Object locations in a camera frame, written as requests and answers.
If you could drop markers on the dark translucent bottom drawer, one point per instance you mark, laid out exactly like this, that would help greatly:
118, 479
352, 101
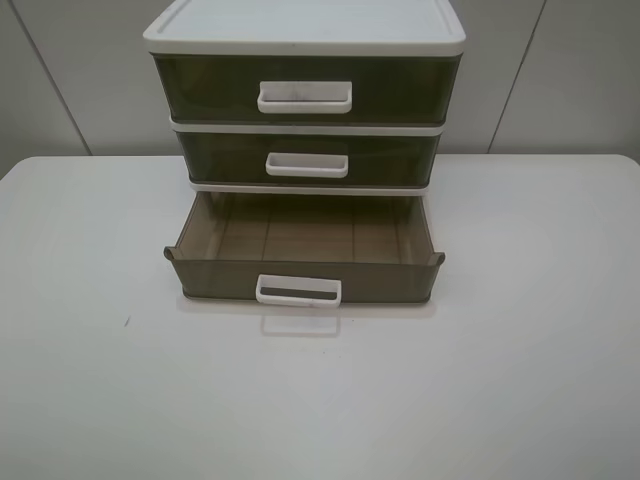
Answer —
250, 247

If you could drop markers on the dark translucent drawer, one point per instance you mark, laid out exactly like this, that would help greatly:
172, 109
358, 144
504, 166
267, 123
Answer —
314, 160
250, 247
385, 90

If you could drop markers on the dark translucent middle drawer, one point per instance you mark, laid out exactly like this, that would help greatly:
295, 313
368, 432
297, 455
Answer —
314, 160

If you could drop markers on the dark translucent top drawer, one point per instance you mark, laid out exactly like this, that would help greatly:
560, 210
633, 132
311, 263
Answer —
385, 90

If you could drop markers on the white plastic drawer cabinet frame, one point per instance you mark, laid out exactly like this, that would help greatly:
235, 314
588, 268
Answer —
305, 29

